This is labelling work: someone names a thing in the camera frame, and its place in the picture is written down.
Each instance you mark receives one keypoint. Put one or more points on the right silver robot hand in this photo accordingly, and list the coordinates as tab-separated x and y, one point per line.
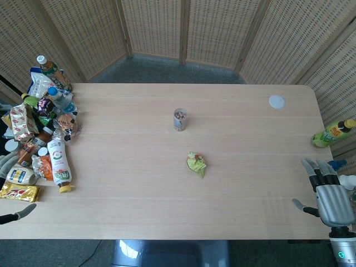
332	201

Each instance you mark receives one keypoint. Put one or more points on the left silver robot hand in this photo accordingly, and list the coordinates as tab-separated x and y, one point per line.
11	192

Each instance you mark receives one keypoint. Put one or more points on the green wrapper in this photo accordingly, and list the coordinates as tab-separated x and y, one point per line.
197	164

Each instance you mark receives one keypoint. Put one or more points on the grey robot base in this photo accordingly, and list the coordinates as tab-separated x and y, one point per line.
169	253

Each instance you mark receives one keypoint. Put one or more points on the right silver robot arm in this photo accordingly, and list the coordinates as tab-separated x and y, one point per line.
342	247

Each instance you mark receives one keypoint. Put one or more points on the gold red snack bag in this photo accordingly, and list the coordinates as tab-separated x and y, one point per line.
19	192

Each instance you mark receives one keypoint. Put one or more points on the orange white snack packet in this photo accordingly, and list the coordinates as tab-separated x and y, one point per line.
43	167

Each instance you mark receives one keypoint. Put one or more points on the gold red-label snack bag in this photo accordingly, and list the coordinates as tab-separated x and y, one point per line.
21	122

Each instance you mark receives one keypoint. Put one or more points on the clear plastic bag of cookies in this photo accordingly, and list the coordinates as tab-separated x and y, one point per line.
68	125

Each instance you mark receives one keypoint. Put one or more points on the black pink snack packet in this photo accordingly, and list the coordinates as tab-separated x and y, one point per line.
46	106

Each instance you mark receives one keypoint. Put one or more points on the blue and white plastic pouch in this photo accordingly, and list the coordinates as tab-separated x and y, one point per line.
39	84

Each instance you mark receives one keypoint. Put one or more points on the clear nut snack cup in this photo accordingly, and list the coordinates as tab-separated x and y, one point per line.
179	119

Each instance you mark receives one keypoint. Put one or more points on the white yellow mayonnaise jar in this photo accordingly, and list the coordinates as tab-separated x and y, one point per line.
20	175

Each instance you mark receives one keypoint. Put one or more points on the blue white object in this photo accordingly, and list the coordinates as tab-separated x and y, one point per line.
340	167

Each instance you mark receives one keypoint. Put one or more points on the white round lid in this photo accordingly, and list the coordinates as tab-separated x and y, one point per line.
11	145

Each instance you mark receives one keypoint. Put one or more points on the orange label drink bottle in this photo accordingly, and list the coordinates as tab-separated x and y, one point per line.
32	147

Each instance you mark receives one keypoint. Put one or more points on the white yellow-cap drink bottle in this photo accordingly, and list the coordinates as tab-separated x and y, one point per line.
59	164

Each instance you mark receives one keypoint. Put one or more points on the green label tea bottle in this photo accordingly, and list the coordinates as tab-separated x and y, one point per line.
332	134

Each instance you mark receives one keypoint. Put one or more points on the yellow-cap green bottle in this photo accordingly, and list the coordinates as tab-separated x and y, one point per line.
32	101

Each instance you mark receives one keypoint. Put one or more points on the blue-cap water bottle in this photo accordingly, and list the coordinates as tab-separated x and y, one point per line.
62	100

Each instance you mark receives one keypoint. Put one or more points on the white round table cap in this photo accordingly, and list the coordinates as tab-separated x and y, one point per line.
277	101

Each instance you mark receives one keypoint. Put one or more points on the white-cap brown tea bottle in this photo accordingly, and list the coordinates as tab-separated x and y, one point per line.
53	71

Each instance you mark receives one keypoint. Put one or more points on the woven bamboo folding screen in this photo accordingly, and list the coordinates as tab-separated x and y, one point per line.
178	36

